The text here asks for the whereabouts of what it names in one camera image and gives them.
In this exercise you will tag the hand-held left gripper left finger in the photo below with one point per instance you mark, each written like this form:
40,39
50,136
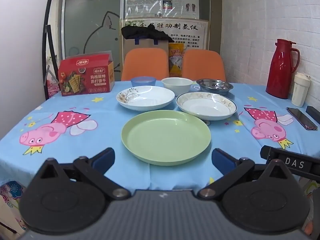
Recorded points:
103,158

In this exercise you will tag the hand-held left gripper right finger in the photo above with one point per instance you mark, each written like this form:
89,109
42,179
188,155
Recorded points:
222,161

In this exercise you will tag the stainless steel bowl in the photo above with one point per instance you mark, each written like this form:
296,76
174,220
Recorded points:
214,85

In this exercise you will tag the translucent blue plastic bowl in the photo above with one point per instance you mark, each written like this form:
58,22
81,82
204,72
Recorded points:
143,82

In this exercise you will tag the black smartphone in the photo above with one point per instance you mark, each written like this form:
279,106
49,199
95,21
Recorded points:
301,118

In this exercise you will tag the black rectangular box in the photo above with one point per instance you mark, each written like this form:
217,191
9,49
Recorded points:
313,113

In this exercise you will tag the white gold-rimmed plate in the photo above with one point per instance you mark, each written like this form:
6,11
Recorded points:
206,107

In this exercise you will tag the blue cartoon pig tablecloth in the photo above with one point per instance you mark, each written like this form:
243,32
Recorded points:
75,105

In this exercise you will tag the green plastic plate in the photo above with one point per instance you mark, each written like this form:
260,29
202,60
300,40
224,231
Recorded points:
165,137

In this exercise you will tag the white tumbler cup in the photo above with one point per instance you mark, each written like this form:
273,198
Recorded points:
300,91

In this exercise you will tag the white floral plate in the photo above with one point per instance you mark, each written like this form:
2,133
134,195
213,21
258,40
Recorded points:
147,98

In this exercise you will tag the red cracker box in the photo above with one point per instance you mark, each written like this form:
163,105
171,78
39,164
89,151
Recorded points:
86,77

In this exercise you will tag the white ceramic bowl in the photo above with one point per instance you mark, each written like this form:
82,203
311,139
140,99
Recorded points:
177,85

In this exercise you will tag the red thermos jug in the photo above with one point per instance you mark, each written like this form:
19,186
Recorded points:
280,72

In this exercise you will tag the orange chair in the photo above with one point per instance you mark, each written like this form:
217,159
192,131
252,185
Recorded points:
203,65
145,63

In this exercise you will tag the floral patterned cloth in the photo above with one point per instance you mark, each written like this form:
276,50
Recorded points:
11,195

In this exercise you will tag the yellow snack bag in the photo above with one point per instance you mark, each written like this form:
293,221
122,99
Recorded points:
176,60

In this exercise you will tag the brown paper bag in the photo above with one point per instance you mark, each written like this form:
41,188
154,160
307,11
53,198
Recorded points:
146,43

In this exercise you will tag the frosted glass door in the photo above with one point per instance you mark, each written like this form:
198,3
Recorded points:
87,20

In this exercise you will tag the black curved pole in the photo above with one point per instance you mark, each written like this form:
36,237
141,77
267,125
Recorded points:
47,30

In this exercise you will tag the wall poster with large characters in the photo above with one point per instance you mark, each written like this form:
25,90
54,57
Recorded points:
190,33

